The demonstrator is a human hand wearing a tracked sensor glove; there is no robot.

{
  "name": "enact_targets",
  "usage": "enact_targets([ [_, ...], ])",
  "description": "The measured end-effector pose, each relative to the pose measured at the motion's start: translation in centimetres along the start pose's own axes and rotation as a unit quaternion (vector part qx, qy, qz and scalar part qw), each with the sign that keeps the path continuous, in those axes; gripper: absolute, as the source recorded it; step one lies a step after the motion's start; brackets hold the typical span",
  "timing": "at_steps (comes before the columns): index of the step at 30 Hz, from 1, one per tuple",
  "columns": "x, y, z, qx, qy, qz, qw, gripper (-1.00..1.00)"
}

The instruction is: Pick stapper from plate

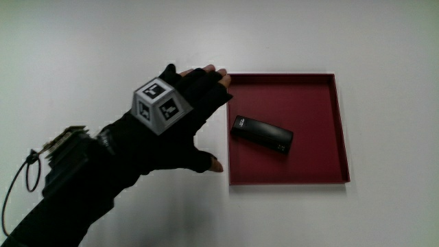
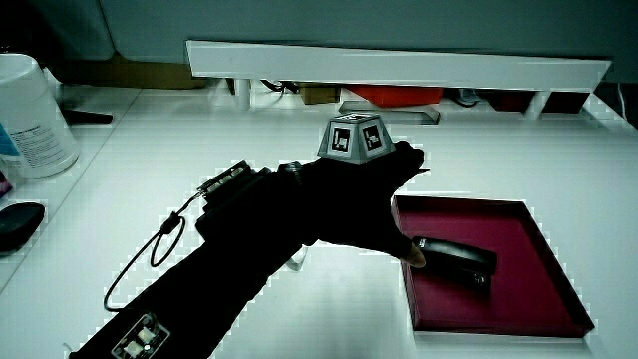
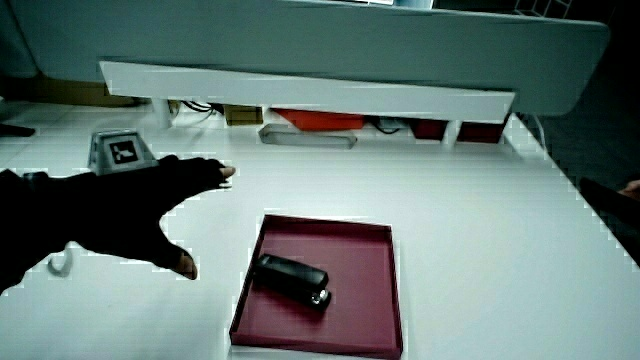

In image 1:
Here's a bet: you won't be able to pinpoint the person's left hand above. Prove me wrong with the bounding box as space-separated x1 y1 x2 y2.
98 63 234 176

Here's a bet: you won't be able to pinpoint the black stapler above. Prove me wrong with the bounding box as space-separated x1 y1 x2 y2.
230 115 294 155

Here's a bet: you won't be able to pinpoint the dark red square plate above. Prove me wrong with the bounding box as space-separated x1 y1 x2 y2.
226 72 351 187

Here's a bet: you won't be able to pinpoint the person's left forearm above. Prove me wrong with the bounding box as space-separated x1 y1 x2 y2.
0 137 142 247

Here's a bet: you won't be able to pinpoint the black wrist sensor module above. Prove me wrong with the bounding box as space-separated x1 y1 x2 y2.
40 125 101 198

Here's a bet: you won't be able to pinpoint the black cable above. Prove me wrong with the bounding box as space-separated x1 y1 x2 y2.
1 148 43 238

